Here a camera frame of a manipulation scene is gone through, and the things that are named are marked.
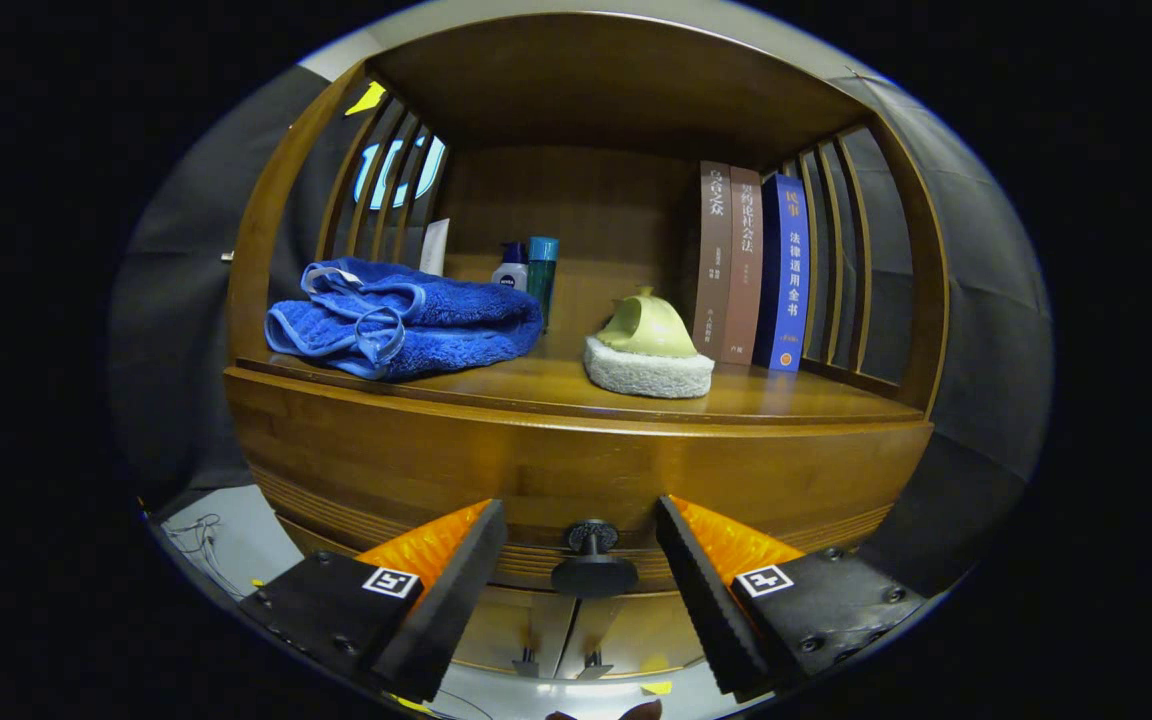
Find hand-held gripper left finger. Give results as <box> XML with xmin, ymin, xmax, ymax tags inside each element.
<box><xmin>239</xmin><ymin>498</ymin><xmax>509</xmax><ymax>704</ymax></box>

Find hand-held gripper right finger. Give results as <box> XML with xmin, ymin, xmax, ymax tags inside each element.
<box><xmin>655</xmin><ymin>494</ymin><xmax>929</xmax><ymax>701</ymax></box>

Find black round drawer knob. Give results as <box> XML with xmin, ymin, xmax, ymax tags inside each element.
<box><xmin>550</xmin><ymin>519</ymin><xmax>639</xmax><ymax>599</ymax></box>

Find wooden drawer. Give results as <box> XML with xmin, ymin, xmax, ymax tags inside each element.
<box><xmin>226</xmin><ymin>375</ymin><xmax>935</xmax><ymax>598</ymax></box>

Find green-handled white scrubbing brush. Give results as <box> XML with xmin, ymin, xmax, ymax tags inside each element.
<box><xmin>583</xmin><ymin>287</ymin><xmax>716</xmax><ymax>400</ymax></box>

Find wooden cabinet door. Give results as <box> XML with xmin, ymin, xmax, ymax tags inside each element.
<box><xmin>451</xmin><ymin>590</ymin><xmax>577</xmax><ymax>676</ymax></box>
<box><xmin>561</xmin><ymin>595</ymin><xmax>707</xmax><ymax>679</ymax></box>

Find wooden countertop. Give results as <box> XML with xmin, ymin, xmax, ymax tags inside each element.
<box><xmin>234</xmin><ymin>330</ymin><xmax>927</xmax><ymax>426</ymax></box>

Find wooden cabinet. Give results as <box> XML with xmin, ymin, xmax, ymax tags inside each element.
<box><xmin>224</xmin><ymin>12</ymin><xmax>949</xmax><ymax>681</ymax></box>

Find folded blue towel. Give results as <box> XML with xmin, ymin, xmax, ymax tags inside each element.
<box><xmin>264</xmin><ymin>257</ymin><xmax>545</xmax><ymax>383</ymax></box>

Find white bottle with blue cap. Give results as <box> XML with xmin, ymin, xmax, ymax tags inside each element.
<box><xmin>491</xmin><ymin>241</ymin><xmax>530</xmax><ymax>292</ymax></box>

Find reddish brown book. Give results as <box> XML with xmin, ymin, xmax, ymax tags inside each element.
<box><xmin>721</xmin><ymin>166</ymin><xmax>764</xmax><ymax>366</ymax></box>

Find dark brown book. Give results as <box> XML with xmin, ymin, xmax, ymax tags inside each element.
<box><xmin>691</xmin><ymin>161</ymin><xmax>733</xmax><ymax>361</ymax></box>

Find blue book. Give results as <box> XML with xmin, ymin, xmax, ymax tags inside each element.
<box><xmin>754</xmin><ymin>174</ymin><xmax>811</xmax><ymax>373</ymax></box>

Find clear teal bottle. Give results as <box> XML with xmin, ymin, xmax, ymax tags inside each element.
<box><xmin>526</xmin><ymin>236</ymin><xmax>560</xmax><ymax>331</ymax></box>

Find white tube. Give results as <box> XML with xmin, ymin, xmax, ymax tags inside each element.
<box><xmin>419</xmin><ymin>218</ymin><xmax>451</xmax><ymax>278</ymax></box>

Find thin floor cables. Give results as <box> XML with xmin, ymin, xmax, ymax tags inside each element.
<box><xmin>164</xmin><ymin>513</ymin><xmax>242</xmax><ymax>601</ymax></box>

